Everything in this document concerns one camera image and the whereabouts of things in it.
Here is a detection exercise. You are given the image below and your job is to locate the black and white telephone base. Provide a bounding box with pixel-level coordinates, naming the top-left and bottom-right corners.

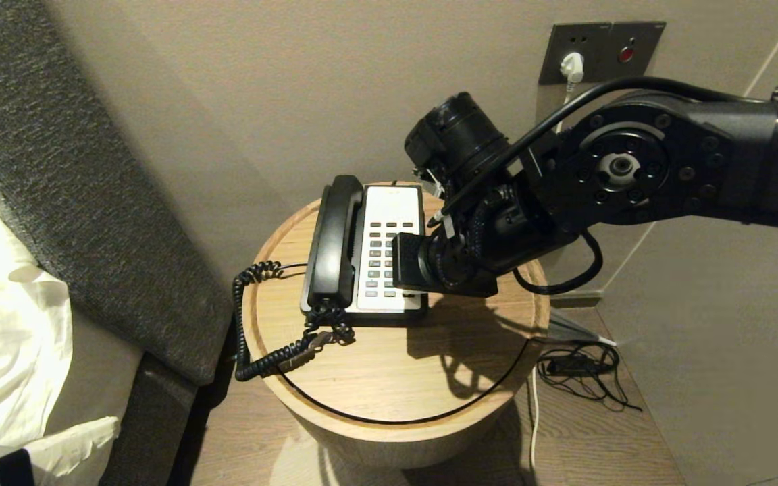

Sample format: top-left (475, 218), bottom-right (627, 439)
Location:
top-left (300, 182), bottom-right (430, 329)

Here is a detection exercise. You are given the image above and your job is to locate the black telephone handset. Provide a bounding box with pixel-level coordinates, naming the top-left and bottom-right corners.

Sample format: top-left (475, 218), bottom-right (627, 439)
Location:
top-left (306, 174), bottom-right (365, 319)

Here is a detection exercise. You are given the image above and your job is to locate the black phone cord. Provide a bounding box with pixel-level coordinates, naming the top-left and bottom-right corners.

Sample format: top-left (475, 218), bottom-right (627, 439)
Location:
top-left (232, 260), bottom-right (356, 383)

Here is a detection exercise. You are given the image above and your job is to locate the beige bed mattress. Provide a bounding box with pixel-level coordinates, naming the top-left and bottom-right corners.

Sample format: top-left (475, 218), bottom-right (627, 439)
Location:
top-left (14, 307), bottom-right (147, 486)

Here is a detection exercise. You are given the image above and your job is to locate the dark grey bed base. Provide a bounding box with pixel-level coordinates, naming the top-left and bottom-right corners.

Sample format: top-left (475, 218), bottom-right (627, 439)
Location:
top-left (102, 351), bottom-right (201, 486)

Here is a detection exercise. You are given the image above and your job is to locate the white pillow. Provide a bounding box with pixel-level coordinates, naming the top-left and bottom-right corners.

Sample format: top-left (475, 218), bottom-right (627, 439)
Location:
top-left (0, 179), bottom-right (76, 450)

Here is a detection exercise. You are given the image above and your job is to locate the round wooden side table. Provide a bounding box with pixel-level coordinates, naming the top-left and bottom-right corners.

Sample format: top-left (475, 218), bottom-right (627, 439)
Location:
top-left (242, 181), bottom-right (552, 470)

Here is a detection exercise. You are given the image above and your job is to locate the wooden skirting board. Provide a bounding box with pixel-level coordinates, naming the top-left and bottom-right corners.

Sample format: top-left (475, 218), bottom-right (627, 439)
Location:
top-left (548, 291), bottom-right (602, 309)

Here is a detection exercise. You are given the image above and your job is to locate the transparent folded umbrella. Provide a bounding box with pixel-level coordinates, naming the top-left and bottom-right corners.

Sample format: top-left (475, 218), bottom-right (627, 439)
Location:
top-left (543, 309), bottom-right (618, 348)

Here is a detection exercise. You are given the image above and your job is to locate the white power plug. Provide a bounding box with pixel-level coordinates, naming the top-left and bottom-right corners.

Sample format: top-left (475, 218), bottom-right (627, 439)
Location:
top-left (559, 53), bottom-right (584, 92)

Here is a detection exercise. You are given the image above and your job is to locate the grey upholstered headboard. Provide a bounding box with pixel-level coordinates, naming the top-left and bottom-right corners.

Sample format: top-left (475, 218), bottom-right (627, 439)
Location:
top-left (0, 0), bottom-right (234, 389)

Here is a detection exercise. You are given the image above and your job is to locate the dark grey red button plate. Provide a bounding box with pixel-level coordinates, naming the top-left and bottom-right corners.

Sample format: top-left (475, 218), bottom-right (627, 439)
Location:
top-left (602, 22), bottom-right (665, 82)

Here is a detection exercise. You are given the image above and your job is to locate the black power adapter with cable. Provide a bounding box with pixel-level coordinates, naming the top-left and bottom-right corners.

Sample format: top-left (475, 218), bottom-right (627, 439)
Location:
top-left (536, 341), bottom-right (643, 414)

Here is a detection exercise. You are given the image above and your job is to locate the white power cable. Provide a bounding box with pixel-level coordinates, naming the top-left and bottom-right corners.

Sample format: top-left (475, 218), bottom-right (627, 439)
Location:
top-left (528, 84), bottom-right (575, 486)

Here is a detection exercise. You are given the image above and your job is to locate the dark grey wall outlet plate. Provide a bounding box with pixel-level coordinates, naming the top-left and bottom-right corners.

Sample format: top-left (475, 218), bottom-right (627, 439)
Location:
top-left (539, 24), bottom-right (613, 86)

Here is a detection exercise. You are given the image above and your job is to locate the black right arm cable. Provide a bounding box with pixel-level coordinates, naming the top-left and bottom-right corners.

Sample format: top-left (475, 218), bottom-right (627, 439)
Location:
top-left (438, 76), bottom-right (775, 227)

